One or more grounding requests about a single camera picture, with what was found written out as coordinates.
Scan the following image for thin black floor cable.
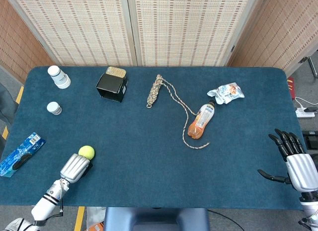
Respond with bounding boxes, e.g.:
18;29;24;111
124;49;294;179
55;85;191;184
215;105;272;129
207;209;245;231

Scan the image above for metal stand leg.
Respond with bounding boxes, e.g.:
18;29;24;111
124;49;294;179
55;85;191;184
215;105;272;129
298;55;318;79

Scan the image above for black box device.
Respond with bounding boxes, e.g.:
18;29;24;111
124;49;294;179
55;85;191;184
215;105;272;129
302;131;318;150

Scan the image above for red yellow flat object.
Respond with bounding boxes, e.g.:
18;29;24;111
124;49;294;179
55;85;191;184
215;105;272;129
286;76;297;101

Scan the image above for large white bottle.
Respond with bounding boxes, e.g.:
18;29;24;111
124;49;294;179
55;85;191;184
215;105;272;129
47;65;72;89

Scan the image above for clear bag with orange package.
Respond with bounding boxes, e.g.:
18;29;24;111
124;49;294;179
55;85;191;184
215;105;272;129
85;207;106;231

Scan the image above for blue cookie package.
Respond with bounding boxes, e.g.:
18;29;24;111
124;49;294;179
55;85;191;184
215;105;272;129
0;132;47;177

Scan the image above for braided beige rope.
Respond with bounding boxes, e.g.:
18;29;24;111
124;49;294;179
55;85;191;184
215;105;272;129
146;74;211;150

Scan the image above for small white plastic jar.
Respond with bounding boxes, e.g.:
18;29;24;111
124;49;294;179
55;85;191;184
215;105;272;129
46;101;63;116

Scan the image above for orange drink plastic bottle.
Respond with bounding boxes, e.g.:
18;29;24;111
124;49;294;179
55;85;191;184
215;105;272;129
187;100;216;140

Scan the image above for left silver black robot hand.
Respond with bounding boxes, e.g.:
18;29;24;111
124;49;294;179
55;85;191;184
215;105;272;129
59;153;94;184

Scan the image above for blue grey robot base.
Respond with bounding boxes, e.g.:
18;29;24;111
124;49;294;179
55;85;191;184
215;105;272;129
103;207;211;231

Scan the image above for grey fabric object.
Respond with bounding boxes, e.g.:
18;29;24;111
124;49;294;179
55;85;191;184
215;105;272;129
0;81;19;125

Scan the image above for light woven screen panel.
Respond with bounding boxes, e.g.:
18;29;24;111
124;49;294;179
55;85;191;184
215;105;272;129
126;0;270;68
2;0;138;67

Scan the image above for white power strip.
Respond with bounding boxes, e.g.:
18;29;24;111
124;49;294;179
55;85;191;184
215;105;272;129
295;107;316;119

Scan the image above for black cardboard box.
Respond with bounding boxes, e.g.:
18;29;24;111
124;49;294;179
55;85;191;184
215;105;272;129
96;73;128;103

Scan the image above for brown woven screen panel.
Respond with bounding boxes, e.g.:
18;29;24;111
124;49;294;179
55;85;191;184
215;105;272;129
0;0;55;84
227;0;318;77

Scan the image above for white power cable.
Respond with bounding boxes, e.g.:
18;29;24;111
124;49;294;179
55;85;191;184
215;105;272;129
294;96;318;110

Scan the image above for yellow tennis ball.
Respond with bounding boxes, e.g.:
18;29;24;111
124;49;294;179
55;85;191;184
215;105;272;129
78;145;96;160

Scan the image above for blue table cloth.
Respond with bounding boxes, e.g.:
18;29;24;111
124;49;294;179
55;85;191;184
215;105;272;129
0;66;310;212

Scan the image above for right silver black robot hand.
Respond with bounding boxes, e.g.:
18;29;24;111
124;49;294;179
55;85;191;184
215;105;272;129
257;128;318;192

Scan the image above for crumpled white snack bag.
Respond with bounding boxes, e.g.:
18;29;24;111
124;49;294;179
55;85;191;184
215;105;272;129
207;82;245;105

